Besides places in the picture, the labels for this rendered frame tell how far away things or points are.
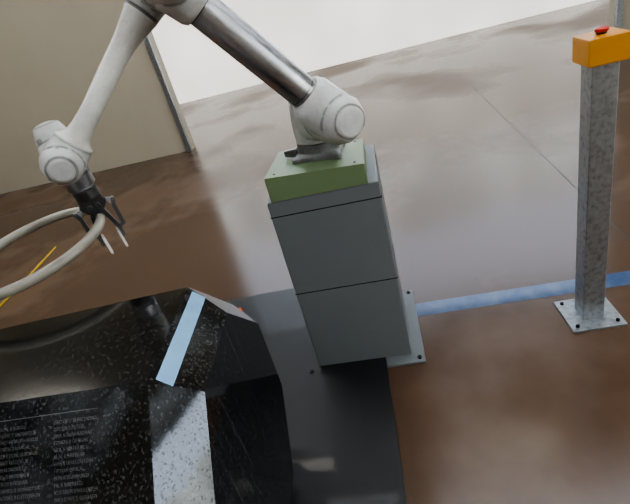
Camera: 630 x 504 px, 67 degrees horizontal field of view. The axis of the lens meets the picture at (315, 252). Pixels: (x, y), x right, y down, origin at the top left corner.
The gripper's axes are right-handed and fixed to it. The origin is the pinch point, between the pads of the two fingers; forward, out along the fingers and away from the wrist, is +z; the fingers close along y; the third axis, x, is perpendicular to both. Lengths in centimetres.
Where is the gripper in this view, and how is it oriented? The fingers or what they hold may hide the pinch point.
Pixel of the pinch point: (115, 241)
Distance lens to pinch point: 172.9
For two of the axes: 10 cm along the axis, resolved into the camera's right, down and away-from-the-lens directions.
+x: 4.9, 3.4, -8.0
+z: 2.8, 8.1, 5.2
